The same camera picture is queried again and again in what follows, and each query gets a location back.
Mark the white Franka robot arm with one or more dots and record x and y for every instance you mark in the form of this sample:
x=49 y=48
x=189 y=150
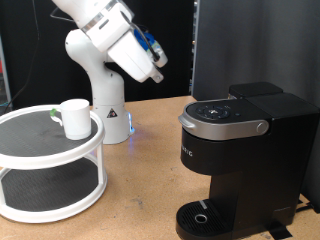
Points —
x=106 y=100

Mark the black Keurig coffee machine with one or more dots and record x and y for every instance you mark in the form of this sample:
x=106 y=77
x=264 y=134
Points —
x=260 y=166

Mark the black pod coffee machine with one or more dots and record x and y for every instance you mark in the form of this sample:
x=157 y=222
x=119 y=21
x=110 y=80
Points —
x=250 y=33

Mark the black tape piece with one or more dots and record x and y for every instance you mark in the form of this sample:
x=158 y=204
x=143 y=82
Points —
x=278 y=230

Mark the black curtain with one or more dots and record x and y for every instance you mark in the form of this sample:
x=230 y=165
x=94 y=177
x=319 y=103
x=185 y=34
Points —
x=173 y=50

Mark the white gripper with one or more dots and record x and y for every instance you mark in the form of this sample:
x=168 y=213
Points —
x=133 y=61

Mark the white mug with green tape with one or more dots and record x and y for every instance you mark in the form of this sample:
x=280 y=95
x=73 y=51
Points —
x=77 y=120

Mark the white two-tier turntable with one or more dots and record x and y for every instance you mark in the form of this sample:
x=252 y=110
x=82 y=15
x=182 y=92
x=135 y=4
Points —
x=33 y=133

